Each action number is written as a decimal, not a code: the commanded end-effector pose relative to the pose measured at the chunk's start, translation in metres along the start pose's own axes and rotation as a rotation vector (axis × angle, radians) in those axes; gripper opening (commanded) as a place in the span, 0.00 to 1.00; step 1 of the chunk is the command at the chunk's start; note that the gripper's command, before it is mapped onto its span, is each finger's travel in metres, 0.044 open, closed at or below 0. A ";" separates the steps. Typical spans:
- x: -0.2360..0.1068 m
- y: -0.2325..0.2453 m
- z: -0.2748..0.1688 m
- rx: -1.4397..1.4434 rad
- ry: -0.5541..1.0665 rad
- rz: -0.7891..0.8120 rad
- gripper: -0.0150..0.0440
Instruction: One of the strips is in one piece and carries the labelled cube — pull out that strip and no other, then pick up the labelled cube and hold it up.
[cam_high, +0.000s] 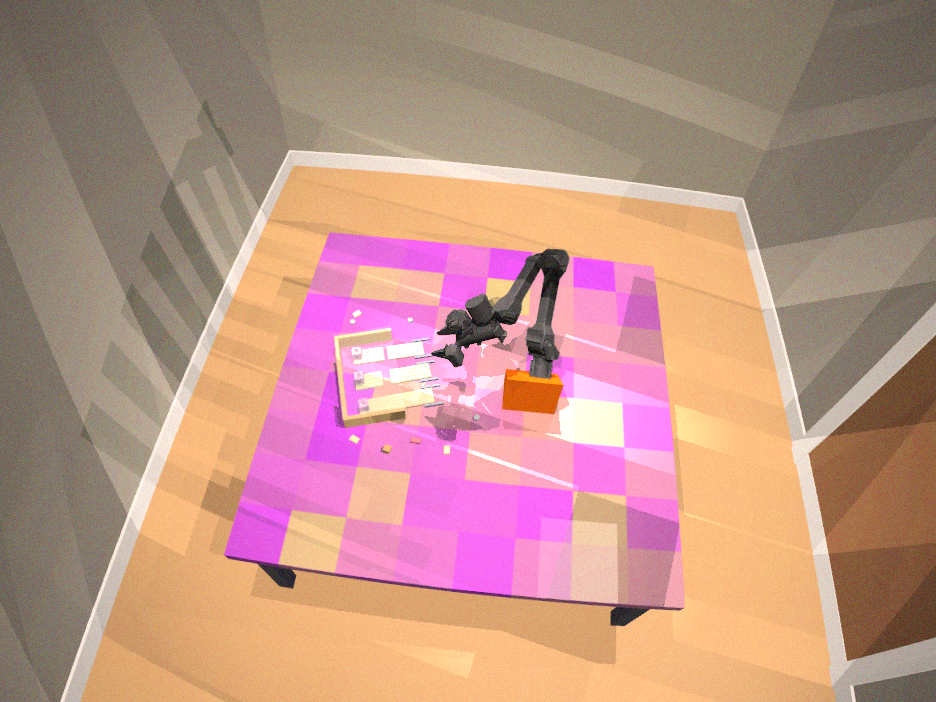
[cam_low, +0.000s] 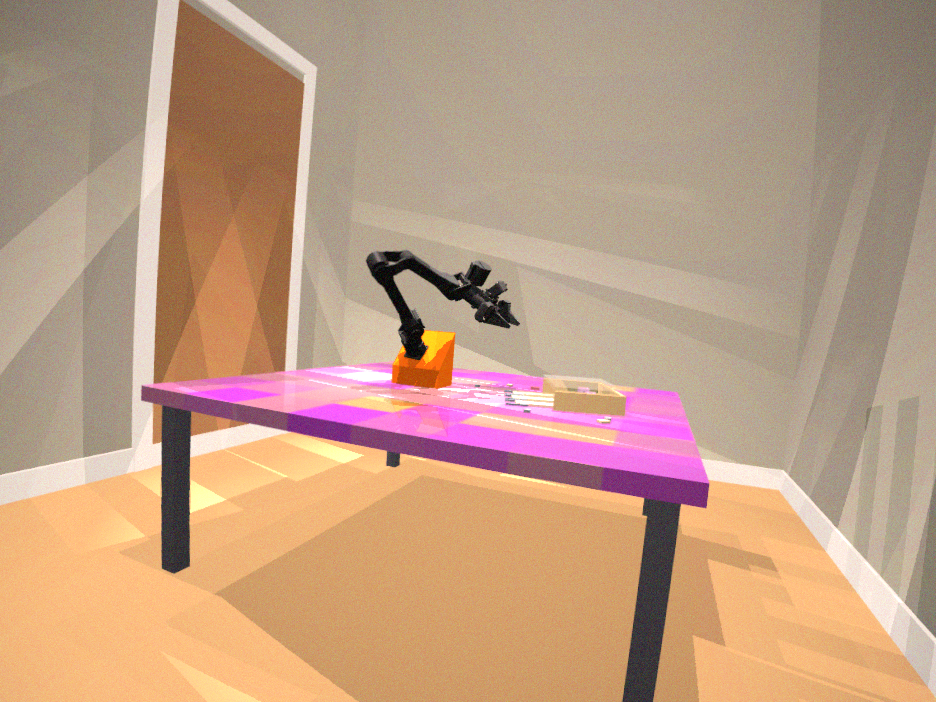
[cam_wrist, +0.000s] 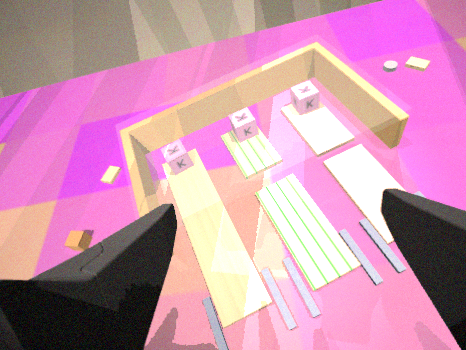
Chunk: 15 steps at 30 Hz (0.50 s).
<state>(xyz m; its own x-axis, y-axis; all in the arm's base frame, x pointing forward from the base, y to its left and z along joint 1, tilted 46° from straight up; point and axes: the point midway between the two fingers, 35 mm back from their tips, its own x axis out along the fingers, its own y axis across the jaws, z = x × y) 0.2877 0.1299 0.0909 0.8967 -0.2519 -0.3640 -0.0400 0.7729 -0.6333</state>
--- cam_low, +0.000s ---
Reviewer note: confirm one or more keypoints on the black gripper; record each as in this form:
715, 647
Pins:
495, 314

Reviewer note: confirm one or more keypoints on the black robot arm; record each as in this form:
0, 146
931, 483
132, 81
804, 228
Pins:
412, 327

